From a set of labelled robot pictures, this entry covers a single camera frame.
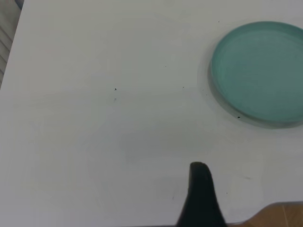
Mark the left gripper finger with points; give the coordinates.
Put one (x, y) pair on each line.
(198, 201)

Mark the green plate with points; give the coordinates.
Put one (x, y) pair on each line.
(260, 71)

